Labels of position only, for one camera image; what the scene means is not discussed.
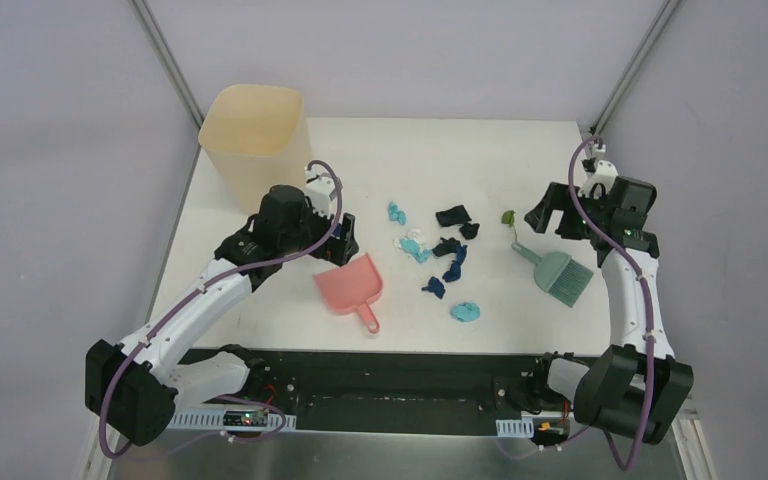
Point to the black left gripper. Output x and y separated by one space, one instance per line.
343 240

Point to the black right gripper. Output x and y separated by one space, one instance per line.
557 197

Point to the pink plastic dustpan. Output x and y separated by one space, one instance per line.
353 288

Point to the green hand brush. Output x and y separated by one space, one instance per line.
557 274

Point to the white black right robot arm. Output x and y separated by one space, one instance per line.
637 383

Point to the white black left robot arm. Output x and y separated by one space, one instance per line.
137 385

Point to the light blue paper scrap upper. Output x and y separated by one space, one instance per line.
396 214

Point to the light blue paper scrap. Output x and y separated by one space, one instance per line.
396 214
465 312

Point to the white blue paper scrap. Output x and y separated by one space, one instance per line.
413 244

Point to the green paper scrap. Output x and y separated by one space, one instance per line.
508 219

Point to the dark blue paper scrap small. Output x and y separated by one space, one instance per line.
435 287

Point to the dark blue paper scrap long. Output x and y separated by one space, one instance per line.
454 272

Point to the black paper scrap large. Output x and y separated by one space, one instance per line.
456 215

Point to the black paper scrap small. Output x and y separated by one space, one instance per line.
469 230

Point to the beige plastic waste bin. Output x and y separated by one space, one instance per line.
256 136

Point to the light blue paper scrap lower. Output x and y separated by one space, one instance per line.
465 312

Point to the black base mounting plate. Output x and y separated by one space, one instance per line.
402 393

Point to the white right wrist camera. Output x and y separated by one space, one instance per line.
600 174

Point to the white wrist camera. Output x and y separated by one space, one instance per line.
321 190
600 174

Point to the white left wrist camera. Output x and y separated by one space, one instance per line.
321 190

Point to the left white cable duct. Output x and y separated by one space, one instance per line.
231 420

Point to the white cable duct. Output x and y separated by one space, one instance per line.
522 427
231 420

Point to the right white cable duct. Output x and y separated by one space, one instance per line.
522 427

